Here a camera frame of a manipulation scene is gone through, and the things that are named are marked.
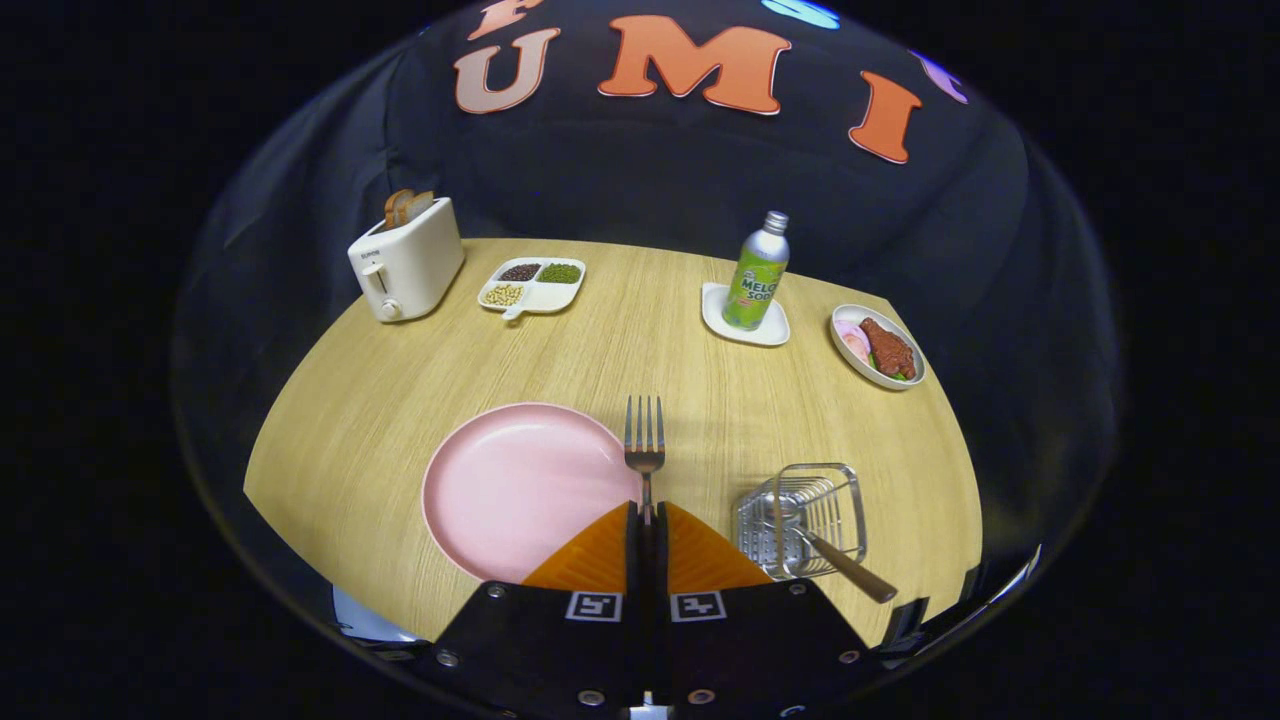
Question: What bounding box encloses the white divided dish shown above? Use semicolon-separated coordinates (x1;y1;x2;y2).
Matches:
477;257;587;321

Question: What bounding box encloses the wooden handled fork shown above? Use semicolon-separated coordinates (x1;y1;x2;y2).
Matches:
624;395;667;526

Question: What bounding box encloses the white oval food plate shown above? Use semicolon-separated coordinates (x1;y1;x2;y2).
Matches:
830;304;927;391

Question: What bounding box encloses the black backdrop cloth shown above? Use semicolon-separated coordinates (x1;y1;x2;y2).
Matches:
170;0;1121;621

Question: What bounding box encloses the pink round plate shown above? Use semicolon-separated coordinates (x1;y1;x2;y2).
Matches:
421;402;646;584

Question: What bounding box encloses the green soda bottle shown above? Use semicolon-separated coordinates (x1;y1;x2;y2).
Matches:
722;210;790;332

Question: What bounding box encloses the white rounded object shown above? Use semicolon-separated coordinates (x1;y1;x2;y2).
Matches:
332;585;421;643

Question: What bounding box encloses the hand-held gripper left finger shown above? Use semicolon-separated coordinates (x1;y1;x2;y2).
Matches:
430;501;644;717

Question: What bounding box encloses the white square coaster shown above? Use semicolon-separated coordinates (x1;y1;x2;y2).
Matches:
701;282;791;347

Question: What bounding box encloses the metal wire basket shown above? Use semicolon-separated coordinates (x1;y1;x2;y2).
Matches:
736;462;868;581

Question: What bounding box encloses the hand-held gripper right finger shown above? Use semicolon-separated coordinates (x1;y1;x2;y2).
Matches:
656;501;871;717

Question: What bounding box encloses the white toaster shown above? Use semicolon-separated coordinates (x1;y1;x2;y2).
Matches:
347;197;466;323

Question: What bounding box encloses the wooden handled spoon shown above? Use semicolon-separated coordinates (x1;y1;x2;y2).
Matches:
770;495;899;604

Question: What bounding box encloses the brown meat piece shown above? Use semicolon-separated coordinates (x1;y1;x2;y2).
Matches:
860;318;917;379

